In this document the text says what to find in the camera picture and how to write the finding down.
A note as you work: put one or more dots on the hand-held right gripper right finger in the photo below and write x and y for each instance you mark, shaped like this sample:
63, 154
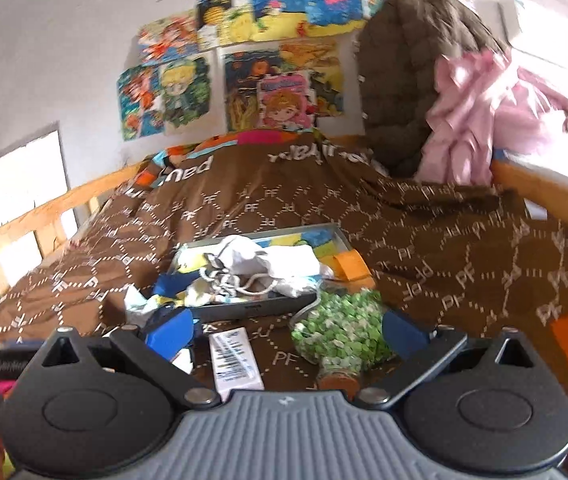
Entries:
403, 332

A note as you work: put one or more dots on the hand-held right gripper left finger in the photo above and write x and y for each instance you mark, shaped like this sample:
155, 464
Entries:
171, 335

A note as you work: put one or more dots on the yellow and white cloth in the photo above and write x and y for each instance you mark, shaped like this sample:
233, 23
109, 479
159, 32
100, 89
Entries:
144, 302

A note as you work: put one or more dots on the grey tray with cartoon print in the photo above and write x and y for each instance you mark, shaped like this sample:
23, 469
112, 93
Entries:
259, 307

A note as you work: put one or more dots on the white muslin cloth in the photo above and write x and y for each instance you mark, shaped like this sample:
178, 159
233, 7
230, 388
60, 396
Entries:
274, 260

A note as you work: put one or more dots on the glass jar of green paper stars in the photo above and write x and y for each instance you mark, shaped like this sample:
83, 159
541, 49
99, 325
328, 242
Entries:
343, 330

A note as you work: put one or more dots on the white box with barcode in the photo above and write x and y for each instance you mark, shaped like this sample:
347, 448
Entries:
236, 360

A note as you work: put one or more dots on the brown printed blanket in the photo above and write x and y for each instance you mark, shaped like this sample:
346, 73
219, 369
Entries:
264, 200

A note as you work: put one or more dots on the pink garment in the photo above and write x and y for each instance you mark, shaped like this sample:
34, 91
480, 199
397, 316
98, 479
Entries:
473, 115

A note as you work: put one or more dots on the orange-haired figure cartoon poster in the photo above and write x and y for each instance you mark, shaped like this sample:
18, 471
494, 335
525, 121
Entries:
139, 105

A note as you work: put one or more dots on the blond figure cartoon poster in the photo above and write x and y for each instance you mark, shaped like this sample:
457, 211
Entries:
184, 92

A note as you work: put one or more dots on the brown quilted jacket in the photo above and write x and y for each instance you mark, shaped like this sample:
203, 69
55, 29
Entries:
398, 85

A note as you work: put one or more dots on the orange and yellow drawing poster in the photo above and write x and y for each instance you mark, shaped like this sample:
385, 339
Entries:
244, 85

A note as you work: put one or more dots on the pink-bordered cartoon poster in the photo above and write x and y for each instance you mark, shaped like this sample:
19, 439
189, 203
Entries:
285, 100

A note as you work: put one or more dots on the blue sea drawing poster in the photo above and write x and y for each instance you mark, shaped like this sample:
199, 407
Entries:
309, 0

